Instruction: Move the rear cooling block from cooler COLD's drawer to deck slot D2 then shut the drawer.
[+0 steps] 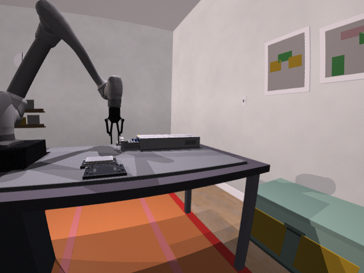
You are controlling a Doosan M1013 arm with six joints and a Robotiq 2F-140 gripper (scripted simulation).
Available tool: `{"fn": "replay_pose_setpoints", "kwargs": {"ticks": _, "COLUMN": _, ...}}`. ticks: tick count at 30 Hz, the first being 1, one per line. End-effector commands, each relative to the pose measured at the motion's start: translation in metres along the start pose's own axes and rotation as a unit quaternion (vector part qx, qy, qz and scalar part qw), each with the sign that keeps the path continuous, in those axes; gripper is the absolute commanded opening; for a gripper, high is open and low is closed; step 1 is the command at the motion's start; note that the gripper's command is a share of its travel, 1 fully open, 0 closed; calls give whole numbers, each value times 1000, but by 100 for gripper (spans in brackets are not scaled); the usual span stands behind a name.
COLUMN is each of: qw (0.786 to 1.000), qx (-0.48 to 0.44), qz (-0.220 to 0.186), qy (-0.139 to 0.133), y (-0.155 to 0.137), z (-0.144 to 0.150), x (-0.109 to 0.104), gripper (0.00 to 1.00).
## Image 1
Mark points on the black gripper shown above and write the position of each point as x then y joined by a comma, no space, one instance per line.
114,117

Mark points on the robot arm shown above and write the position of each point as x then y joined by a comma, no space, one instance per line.
52,28

